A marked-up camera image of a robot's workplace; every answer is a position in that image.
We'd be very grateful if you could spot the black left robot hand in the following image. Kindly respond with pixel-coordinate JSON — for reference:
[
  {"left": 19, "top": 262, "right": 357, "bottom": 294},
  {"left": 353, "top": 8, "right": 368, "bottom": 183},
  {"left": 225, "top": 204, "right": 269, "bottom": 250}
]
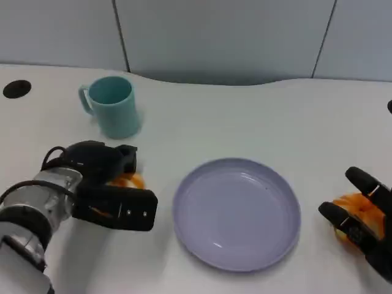
[{"left": 65, "top": 140, "right": 159, "bottom": 232}]

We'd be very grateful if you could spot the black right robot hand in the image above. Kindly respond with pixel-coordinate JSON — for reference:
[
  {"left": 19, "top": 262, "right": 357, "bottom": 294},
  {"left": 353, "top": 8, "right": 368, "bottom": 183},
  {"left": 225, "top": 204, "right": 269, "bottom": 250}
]
[{"left": 318, "top": 167, "right": 392, "bottom": 282}]

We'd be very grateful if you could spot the orange white toy bread roll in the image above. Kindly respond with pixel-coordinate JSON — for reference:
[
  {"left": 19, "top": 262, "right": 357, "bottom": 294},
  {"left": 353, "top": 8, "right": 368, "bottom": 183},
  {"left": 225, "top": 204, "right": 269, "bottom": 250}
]
[
  {"left": 332, "top": 191, "right": 386, "bottom": 255},
  {"left": 107, "top": 171, "right": 146, "bottom": 190}
]

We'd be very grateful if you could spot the pale green mug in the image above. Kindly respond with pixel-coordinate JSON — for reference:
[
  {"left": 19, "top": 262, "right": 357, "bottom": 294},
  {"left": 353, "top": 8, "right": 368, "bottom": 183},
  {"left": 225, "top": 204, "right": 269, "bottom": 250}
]
[{"left": 78, "top": 76, "right": 143, "bottom": 140}]

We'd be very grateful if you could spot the lilac plate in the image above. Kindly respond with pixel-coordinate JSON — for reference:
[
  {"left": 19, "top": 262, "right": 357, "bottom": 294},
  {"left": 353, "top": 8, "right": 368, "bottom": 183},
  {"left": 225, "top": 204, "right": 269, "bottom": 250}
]
[{"left": 172, "top": 157, "right": 301, "bottom": 273}]

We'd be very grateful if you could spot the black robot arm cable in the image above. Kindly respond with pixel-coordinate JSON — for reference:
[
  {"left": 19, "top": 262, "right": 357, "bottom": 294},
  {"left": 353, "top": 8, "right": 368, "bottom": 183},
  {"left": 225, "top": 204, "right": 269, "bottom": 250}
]
[
  {"left": 40, "top": 146, "right": 70, "bottom": 172},
  {"left": 0, "top": 179, "right": 73, "bottom": 206}
]

